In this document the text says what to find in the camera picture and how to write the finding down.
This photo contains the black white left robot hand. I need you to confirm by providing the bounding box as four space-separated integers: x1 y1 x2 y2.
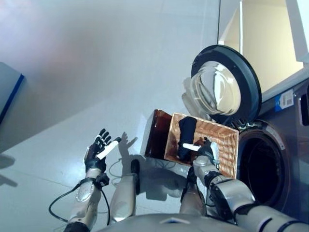
84 128 122 174

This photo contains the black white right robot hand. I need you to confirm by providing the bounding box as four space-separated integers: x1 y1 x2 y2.
182 137 219 163

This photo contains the black cloth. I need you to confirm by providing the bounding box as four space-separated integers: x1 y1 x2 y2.
178 116 197 160

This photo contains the dark grey washing machine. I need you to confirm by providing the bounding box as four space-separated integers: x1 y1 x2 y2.
205 77 309 216

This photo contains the large woven wicker basket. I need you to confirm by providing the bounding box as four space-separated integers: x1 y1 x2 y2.
163 112 239 179

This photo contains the round glass washer door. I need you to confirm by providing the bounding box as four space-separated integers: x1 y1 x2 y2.
181 44 263 125

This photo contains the silver robot torso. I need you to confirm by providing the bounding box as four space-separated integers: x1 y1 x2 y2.
103 212 244 232

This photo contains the blue white corner sticker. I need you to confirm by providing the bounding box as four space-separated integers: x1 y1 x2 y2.
274 88 295 112

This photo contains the grey panel with dark edge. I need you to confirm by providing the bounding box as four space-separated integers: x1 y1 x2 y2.
0 61 26 126

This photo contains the thin white floor cable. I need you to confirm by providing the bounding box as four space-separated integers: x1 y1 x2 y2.
109 158 124 186

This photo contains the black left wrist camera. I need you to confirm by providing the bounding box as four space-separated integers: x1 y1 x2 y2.
96 173 110 187

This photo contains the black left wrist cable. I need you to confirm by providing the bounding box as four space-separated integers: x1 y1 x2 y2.
48 182 112 224

